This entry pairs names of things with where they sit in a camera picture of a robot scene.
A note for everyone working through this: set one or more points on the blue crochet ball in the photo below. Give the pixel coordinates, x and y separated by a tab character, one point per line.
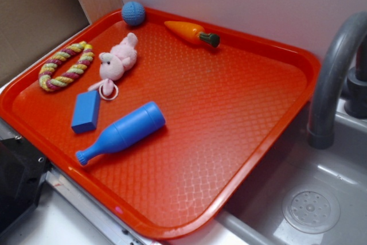
133	13

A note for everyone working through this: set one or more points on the multicolour rope ring toy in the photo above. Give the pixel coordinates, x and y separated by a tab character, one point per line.
45	76

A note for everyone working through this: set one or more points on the pink plush bunny toy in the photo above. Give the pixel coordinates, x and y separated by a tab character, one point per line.
113	65

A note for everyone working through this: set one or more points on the orange plastic tray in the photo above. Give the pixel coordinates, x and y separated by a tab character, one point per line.
224	108

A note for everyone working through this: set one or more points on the orange plastic toy carrot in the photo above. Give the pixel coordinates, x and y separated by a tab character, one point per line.
193	33

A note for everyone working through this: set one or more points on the brown cardboard panel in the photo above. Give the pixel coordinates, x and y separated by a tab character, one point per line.
32	28

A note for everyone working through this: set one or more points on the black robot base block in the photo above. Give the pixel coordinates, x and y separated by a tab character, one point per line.
23	172

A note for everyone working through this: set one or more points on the grey plastic toy sink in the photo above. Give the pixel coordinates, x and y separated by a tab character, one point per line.
301	195

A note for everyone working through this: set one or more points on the blue plastic toy bottle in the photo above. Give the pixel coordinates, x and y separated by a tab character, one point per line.
125	132

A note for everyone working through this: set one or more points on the blue rectangular block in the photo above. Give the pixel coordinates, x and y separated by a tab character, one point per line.
86	112

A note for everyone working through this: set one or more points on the grey toy faucet spout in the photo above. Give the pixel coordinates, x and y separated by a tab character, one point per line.
331	84

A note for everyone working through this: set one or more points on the dark grey faucet knob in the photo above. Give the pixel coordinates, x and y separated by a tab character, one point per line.
356	83

